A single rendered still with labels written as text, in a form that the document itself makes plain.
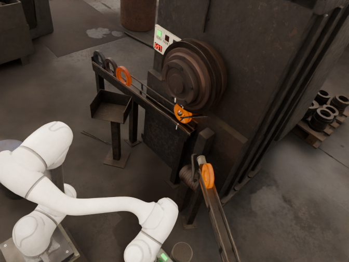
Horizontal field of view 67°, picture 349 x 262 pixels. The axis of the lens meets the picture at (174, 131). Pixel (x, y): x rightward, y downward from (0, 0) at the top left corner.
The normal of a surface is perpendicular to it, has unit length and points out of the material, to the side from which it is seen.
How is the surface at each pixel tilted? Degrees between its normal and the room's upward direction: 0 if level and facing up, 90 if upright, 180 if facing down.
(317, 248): 0
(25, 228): 6
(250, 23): 90
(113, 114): 5
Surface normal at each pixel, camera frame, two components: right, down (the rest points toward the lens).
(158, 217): 0.18, -0.35
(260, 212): 0.13, -0.68
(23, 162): 0.38, -0.40
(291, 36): -0.72, 0.44
